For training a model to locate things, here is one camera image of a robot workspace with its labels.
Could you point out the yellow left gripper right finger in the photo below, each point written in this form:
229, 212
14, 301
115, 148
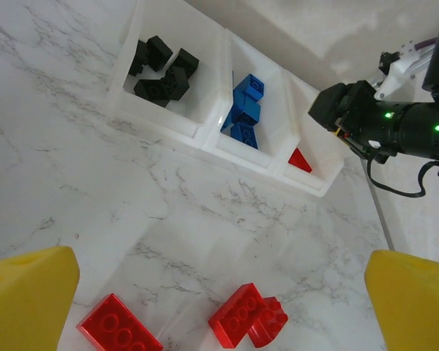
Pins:
417, 303

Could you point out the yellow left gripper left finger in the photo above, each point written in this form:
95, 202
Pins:
25, 303

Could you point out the blue lego brick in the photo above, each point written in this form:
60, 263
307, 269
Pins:
249, 113
228, 118
246, 136
250, 87

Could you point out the black lego brick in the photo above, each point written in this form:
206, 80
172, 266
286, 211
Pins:
175, 83
187, 62
137, 58
150, 91
160, 51

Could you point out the white plastic bin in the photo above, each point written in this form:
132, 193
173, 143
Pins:
325, 153
175, 22
274, 113

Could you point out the long red translucent lego brick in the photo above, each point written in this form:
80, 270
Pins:
117, 325
234, 314

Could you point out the rounded red translucent lego brick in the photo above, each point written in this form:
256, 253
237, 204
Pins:
272, 321

